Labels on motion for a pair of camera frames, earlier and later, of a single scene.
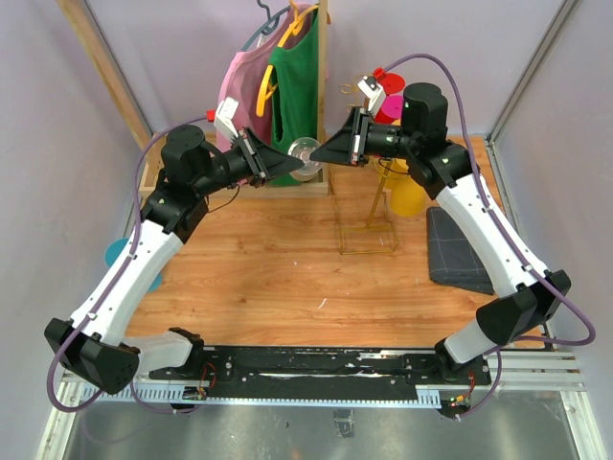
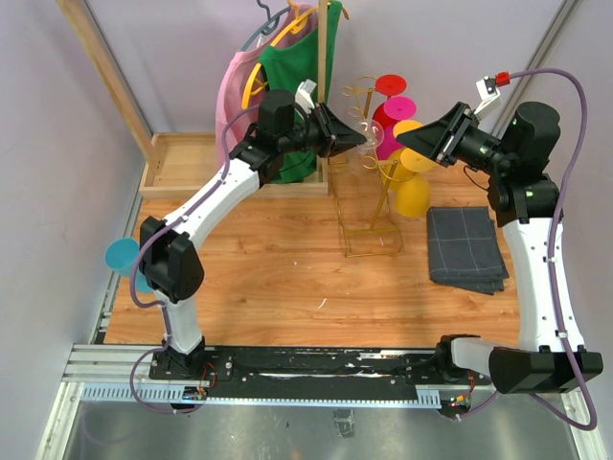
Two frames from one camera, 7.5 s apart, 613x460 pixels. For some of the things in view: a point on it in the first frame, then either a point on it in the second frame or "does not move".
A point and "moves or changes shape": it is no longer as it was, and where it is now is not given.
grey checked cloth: (453, 261) does not move
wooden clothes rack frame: (150, 145) does not move
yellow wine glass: (407, 197) does not move
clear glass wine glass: (302, 149) moves or changes shape
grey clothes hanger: (267, 28) does not move
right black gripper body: (376, 140) -> (472, 146)
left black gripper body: (238, 163) -> (318, 135)
